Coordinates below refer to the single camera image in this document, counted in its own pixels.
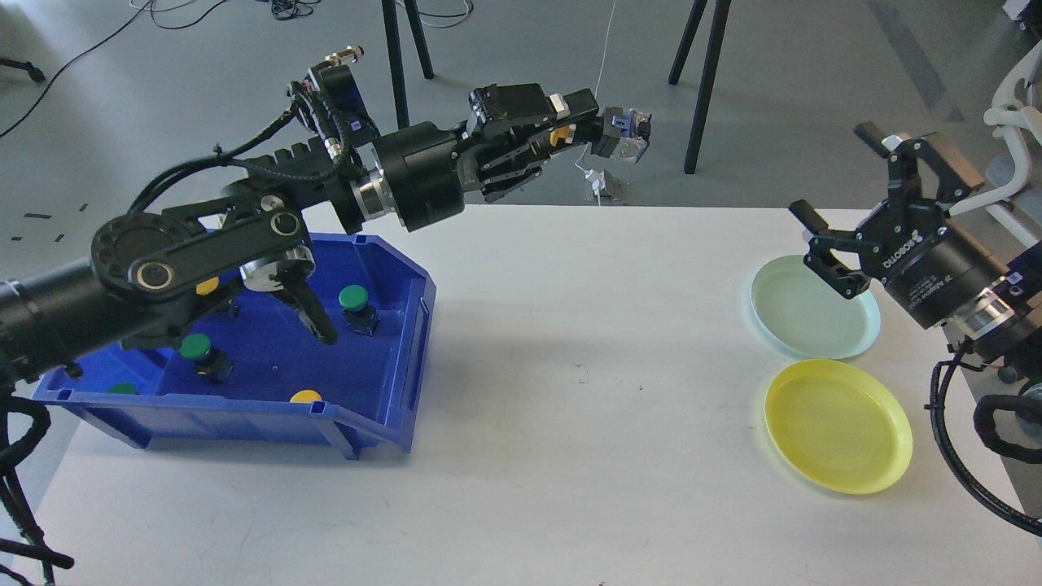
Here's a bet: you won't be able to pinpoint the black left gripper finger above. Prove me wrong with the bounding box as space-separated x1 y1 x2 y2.
549 89 600 124
562 114 629 160

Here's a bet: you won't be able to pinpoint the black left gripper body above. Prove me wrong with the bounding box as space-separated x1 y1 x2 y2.
376 81 571 234

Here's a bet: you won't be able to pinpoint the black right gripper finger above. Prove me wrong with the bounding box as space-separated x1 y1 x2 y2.
855 122 900 160
788 200 872 300

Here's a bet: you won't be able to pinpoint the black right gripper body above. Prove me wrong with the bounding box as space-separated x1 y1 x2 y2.
847 133 1014 329

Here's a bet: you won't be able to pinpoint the yellow button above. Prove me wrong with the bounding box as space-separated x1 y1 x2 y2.
195 277 221 296
549 107 651 164
289 389 323 404

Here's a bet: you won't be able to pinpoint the green button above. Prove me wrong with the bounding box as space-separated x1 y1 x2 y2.
107 383 138 396
338 283 379 337
178 333 234 383

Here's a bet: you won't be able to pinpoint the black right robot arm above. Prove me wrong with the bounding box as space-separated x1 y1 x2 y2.
789 121 1041 536

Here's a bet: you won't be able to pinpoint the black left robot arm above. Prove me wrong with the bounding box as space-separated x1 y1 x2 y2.
2 46 651 585

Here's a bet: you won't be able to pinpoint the light green plate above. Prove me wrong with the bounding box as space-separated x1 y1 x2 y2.
748 255 882 360

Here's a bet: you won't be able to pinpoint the yellow plate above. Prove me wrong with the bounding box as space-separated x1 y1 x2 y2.
764 359 914 496

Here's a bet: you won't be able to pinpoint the yellow button back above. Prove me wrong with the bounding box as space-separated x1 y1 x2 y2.
195 277 221 296

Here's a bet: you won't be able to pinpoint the yellow button front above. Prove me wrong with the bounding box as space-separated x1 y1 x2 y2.
289 389 323 404

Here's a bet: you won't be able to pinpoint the white office chair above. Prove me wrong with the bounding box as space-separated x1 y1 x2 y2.
949 41 1041 247

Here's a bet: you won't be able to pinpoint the left black tripod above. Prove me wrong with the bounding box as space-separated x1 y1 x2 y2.
381 0 436 131

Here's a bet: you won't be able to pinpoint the black tripod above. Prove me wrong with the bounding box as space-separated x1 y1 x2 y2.
668 1 731 175
381 0 436 131

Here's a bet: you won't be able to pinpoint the right black tripod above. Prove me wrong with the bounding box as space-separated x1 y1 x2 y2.
668 1 731 175

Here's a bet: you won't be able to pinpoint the blue plastic bin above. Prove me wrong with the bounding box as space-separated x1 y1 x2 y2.
31 234 436 459

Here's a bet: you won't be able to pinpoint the white cable with plug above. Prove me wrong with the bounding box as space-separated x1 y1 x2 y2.
576 0 629 204

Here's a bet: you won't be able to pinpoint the black floor cables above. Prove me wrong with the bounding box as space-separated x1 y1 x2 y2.
0 0 475 139

